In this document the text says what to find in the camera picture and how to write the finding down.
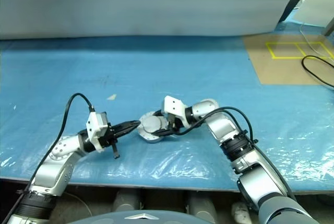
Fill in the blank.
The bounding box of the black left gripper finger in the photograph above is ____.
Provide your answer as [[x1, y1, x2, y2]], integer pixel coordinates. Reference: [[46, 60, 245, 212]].
[[114, 126, 138, 138], [112, 120, 141, 132]]

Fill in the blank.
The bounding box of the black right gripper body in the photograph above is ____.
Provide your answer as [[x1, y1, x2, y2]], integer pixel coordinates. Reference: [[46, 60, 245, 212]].
[[166, 114, 183, 134]]

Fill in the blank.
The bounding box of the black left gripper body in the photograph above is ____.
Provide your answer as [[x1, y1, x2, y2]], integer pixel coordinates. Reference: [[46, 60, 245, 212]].
[[103, 123, 121, 160]]

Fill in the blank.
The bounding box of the silver round motor cover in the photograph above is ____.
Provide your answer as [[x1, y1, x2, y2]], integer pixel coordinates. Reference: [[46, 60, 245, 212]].
[[139, 111, 169, 141]]

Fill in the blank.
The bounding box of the motor stator with copper windings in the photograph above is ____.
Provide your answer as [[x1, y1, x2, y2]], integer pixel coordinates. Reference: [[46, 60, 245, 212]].
[[137, 126, 170, 145]]

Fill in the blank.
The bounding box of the grey rounded cylinder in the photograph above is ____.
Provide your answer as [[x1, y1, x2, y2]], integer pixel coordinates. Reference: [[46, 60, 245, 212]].
[[112, 190, 141, 211], [187, 191, 219, 219]]

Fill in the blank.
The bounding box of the blue plastic table sheet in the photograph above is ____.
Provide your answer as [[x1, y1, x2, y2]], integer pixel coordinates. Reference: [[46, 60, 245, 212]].
[[0, 21, 334, 191]]

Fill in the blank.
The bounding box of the grey robot torso with logo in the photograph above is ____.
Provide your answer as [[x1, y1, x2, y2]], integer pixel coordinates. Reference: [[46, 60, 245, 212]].
[[66, 204, 209, 224]]

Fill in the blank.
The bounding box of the brown cardboard sheet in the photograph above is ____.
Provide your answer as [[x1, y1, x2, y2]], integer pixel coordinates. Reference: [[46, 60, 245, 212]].
[[242, 33, 334, 86]]

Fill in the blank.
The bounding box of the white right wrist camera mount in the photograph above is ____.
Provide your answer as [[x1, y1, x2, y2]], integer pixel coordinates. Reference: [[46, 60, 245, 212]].
[[161, 95, 190, 128]]

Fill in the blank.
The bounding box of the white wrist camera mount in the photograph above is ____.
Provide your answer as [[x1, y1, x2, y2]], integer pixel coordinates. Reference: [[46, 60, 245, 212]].
[[161, 95, 190, 128], [85, 111, 109, 153]]

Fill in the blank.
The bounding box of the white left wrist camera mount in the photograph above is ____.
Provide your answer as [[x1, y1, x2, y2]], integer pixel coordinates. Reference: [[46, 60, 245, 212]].
[[85, 111, 109, 153]]

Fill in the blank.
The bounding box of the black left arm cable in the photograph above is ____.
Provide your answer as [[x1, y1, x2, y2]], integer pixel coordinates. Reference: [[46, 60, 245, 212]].
[[6, 92, 95, 219]]

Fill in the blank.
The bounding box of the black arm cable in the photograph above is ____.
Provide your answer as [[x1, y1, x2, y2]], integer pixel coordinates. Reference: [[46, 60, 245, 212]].
[[6, 92, 95, 219], [172, 106, 298, 201]]

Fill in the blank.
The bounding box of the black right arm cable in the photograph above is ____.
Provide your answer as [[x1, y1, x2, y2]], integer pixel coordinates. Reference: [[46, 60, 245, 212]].
[[172, 106, 298, 201]]

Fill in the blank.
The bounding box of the white wrapped rounded post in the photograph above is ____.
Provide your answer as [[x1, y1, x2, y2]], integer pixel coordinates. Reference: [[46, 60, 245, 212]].
[[231, 202, 251, 222]]

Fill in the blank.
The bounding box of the black power cable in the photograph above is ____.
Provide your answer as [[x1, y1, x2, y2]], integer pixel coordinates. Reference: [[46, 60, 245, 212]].
[[301, 55, 334, 89]]

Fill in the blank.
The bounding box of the thin white cable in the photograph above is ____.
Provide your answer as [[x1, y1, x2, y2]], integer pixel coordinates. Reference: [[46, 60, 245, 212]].
[[299, 21, 334, 60]]

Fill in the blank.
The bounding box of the grey metal post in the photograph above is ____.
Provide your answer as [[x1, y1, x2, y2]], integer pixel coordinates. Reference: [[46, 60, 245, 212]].
[[322, 17, 334, 37]]

